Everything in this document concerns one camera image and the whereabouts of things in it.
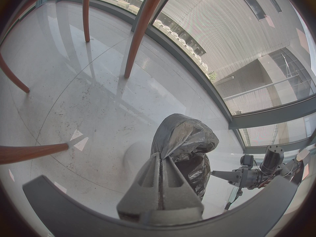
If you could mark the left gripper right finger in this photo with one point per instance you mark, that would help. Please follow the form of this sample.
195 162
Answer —
180 199

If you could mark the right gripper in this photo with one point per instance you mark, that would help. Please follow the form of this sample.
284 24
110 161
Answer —
249 178

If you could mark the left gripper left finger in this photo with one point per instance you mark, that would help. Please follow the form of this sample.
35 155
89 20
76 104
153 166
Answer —
138 199

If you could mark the black plastic bag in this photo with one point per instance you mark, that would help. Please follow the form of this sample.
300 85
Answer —
187 137

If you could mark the window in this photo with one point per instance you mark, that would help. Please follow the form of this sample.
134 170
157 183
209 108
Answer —
259 117

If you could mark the white cushioned wooden chair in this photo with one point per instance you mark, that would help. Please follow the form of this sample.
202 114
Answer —
87 13

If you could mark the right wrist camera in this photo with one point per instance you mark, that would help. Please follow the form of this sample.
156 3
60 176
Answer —
246 160

